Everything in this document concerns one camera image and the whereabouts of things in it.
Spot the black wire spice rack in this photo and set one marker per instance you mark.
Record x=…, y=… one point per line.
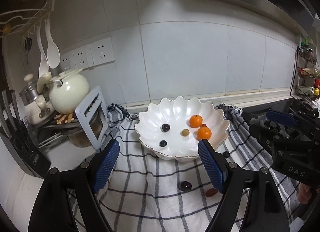
x=305, y=80

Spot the white rack stand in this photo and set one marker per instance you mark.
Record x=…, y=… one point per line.
x=93, y=108

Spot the black gas stove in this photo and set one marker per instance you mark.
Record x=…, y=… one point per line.
x=306, y=116

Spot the white scalloped ceramic bowl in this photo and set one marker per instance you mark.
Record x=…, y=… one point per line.
x=177, y=113

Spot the orange mandarin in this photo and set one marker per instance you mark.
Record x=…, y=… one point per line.
x=204, y=133
x=195, y=121

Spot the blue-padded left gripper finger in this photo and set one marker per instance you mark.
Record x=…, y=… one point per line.
x=53, y=211

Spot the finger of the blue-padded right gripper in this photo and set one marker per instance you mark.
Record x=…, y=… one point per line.
x=265, y=210

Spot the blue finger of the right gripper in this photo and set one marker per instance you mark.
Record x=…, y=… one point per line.
x=281, y=118

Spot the white small pot with lid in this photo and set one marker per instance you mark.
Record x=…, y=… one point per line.
x=37, y=106

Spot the black scissors hanging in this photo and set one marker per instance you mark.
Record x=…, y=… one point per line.
x=27, y=44

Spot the black knife block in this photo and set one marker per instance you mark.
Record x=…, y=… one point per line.
x=17, y=140

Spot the dark plum front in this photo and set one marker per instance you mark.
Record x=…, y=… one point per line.
x=165, y=127

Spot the checkered white grey cloth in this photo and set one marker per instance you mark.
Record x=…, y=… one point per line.
x=143, y=194

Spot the person's right hand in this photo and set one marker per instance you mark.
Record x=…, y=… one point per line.
x=304, y=193

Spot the dark plum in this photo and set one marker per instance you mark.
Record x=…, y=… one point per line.
x=185, y=186
x=165, y=127

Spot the white rice spoon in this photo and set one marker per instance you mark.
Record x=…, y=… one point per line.
x=53, y=53

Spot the tan longan front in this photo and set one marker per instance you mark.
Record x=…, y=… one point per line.
x=185, y=132

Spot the wooden cutting boards on rack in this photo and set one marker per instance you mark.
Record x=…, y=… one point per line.
x=25, y=1

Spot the stainless steel pot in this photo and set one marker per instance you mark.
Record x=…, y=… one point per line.
x=77, y=135

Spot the white ladle spoon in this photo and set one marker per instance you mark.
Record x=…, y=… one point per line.
x=44, y=66

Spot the cream ceramic pot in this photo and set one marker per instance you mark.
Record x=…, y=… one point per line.
x=66, y=90

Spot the wall socket panel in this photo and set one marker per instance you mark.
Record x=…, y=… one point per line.
x=88, y=55

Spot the orange mandarin front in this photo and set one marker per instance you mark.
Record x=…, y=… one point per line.
x=204, y=133

